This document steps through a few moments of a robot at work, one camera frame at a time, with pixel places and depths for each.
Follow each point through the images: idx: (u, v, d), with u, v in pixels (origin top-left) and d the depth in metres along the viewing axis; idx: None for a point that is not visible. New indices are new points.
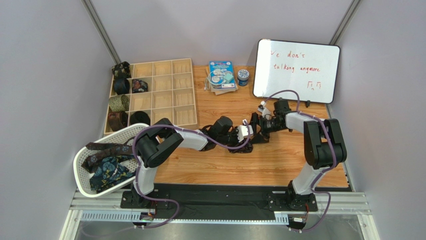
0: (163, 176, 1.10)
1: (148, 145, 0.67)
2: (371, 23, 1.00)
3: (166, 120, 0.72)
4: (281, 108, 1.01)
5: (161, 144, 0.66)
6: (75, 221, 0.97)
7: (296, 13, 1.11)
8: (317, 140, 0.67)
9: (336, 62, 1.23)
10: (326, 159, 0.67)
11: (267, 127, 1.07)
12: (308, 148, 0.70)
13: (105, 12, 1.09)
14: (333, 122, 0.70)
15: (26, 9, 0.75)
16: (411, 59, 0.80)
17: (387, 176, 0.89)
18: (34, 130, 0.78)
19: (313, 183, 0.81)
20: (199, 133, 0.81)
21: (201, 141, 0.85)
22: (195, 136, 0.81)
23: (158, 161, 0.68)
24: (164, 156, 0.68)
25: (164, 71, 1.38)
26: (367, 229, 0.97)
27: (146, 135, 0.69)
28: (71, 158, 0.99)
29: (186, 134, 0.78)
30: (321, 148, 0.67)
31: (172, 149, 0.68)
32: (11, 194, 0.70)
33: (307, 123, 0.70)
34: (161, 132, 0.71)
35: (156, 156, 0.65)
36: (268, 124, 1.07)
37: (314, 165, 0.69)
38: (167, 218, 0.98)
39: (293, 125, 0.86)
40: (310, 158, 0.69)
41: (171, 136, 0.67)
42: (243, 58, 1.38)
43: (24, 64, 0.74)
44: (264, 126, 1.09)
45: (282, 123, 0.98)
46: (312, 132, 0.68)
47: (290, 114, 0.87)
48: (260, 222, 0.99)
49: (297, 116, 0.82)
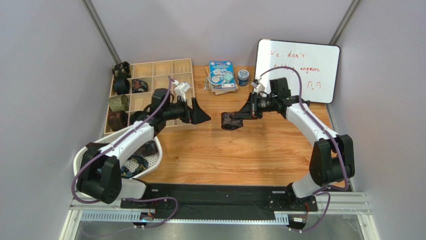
0: (163, 176, 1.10)
1: (92, 188, 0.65)
2: (371, 23, 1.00)
3: (89, 154, 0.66)
4: (279, 89, 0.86)
5: (100, 183, 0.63)
6: (75, 221, 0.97)
7: (296, 13, 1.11)
8: (328, 165, 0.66)
9: (336, 62, 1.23)
10: (331, 181, 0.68)
11: (261, 107, 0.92)
12: (315, 166, 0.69)
13: (104, 11, 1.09)
14: (346, 142, 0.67)
15: (26, 9, 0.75)
16: (411, 58, 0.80)
17: (388, 176, 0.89)
18: (34, 130, 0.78)
19: (316, 190, 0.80)
20: (135, 131, 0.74)
21: (146, 132, 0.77)
22: (135, 136, 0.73)
23: (113, 191, 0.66)
24: (114, 185, 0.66)
25: (164, 71, 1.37)
26: (367, 229, 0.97)
27: (84, 179, 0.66)
28: (71, 158, 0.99)
29: (121, 145, 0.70)
30: (330, 171, 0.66)
31: (115, 175, 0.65)
32: (11, 194, 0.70)
33: (318, 143, 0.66)
34: (96, 165, 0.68)
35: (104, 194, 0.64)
36: (262, 103, 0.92)
37: (319, 184, 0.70)
38: (165, 218, 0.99)
39: (295, 123, 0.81)
40: (316, 175, 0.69)
41: (103, 170, 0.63)
42: (243, 58, 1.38)
43: (24, 64, 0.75)
44: (257, 104, 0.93)
45: (281, 111, 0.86)
46: (323, 156, 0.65)
47: (295, 110, 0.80)
48: (260, 222, 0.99)
49: (303, 119, 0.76)
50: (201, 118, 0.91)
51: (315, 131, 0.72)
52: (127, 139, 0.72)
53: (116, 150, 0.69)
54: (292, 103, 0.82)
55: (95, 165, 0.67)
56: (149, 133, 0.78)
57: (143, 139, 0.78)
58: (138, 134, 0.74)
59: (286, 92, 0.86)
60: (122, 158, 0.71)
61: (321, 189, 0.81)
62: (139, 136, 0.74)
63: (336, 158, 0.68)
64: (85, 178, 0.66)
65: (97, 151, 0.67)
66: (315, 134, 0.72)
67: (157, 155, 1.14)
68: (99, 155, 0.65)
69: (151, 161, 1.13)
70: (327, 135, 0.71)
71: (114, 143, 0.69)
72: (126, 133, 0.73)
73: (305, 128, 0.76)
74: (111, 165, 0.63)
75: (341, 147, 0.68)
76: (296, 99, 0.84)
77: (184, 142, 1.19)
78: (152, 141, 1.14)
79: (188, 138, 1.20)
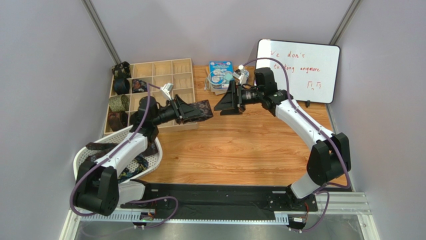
0: (163, 176, 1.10)
1: (89, 201, 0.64)
2: (371, 23, 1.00)
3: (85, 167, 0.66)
4: (266, 83, 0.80)
5: (99, 195, 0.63)
6: (75, 221, 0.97)
7: (296, 13, 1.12)
8: (327, 166, 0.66)
9: (336, 63, 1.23)
10: (331, 179, 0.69)
11: (246, 98, 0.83)
12: (314, 167, 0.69)
13: (105, 11, 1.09)
14: (342, 141, 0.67)
15: (26, 8, 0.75)
16: (411, 58, 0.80)
17: (388, 177, 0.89)
18: (34, 130, 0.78)
19: (315, 189, 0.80)
20: (129, 141, 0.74)
21: (141, 143, 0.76)
22: (130, 147, 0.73)
23: (111, 203, 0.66)
24: (113, 197, 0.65)
25: (164, 71, 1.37)
26: (367, 229, 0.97)
27: (80, 193, 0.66)
28: (71, 158, 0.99)
29: (116, 156, 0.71)
30: (330, 171, 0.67)
31: (113, 186, 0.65)
32: (11, 194, 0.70)
33: (316, 146, 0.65)
34: (93, 177, 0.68)
35: (102, 206, 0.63)
36: (248, 94, 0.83)
37: (319, 184, 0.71)
38: (164, 219, 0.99)
39: (286, 120, 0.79)
40: (315, 175, 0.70)
41: (101, 180, 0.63)
42: (243, 58, 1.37)
43: (24, 63, 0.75)
44: (242, 96, 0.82)
45: (269, 109, 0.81)
46: (323, 159, 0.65)
47: (284, 109, 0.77)
48: (260, 222, 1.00)
49: (296, 119, 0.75)
50: (187, 113, 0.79)
51: (311, 132, 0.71)
52: (122, 150, 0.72)
53: (112, 161, 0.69)
54: (280, 101, 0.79)
55: (91, 177, 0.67)
56: (142, 143, 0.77)
57: (138, 150, 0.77)
58: (133, 145, 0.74)
59: (272, 87, 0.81)
60: (118, 169, 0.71)
61: (320, 189, 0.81)
62: (133, 147, 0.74)
63: (333, 157, 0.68)
64: (82, 192, 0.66)
65: (93, 164, 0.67)
66: (311, 135, 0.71)
67: (157, 155, 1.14)
68: (95, 166, 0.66)
69: (151, 161, 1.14)
70: (323, 135, 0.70)
71: (109, 154, 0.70)
72: (121, 144, 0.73)
73: (299, 128, 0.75)
74: (109, 175, 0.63)
75: (338, 145, 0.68)
76: (283, 95, 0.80)
77: (184, 142, 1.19)
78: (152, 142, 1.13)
79: (187, 138, 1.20)
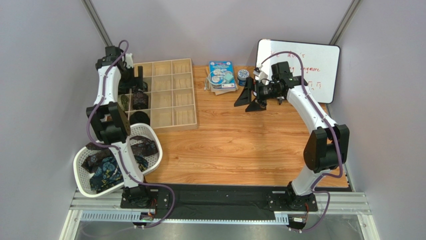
0: (162, 176, 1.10)
1: (111, 131, 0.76)
2: (370, 23, 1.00)
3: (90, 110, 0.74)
4: (281, 72, 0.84)
5: (116, 123, 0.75)
6: (75, 221, 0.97)
7: (295, 13, 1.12)
8: (322, 152, 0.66)
9: (336, 63, 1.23)
10: (323, 167, 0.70)
11: (264, 94, 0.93)
12: (310, 152, 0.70)
13: (105, 11, 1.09)
14: (343, 133, 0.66)
15: (26, 8, 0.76)
16: (411, 58, 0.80)
17: (389, 177, 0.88)
18: (33, 130, 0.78)
19: (313, 184, 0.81)
20: (107, 76, 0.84)
21: (116, 72, 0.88)
22: (109, 78, 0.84)
23: (127, 125, 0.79)
24: (126, 121, 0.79)
25: (163, 71, 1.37)
26: (367, 229, 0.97)
27: (101, 130, 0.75)
28: (71, 158, 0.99)
29: (107, 92, 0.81)
30: (324, 158, 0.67)
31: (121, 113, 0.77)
32: (10, 193, 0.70)
33: (315, 132, 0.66)
34: (101, 116, 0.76)
35: (124, 129, 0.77)
36: (265, 90, 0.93)
37: (312, 169, 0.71)
38: (161, 218, 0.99)
39: (295, 105, 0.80)
40: (309, 160, 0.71)
41: (111, 112, 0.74)
42: (243, 57, 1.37)
43: (24, 62, 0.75)
44: (260, 92, 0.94)
45: (283, 92, 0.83)
46: (319, 145, 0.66)
47: (295, 93, 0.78)
48: (260, 222, 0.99)
49: (304, 104, 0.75)
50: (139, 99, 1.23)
51: (315, 118, 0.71)
52: (108, 85, 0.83)
53: (107, 97, 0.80)
54: (294, 85, 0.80)
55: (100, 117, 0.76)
56: (118, 72, 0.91)
57: (118, 79, 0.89)
58: (111, 76, 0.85)
59: (288, 75, 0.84)
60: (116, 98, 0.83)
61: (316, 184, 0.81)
62: (112, 78, 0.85)
63: (331, 146, 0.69)
64: (100, 128, 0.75)
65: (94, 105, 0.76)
66: (314, 121, 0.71)
67: (157, 155, 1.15)
68: (98, 105, 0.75)
69: (151, 161, 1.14)
70: (325, 123, 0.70)
71: (102, 93, 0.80)
72: (102, 81, 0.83)
73: (304, 113, 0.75)
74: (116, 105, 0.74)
75: (337, 136, 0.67)
76: (298, 79, 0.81)
77: (184, 142, 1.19)
78: (152, 141, 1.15)
79: (187, 138, 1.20)
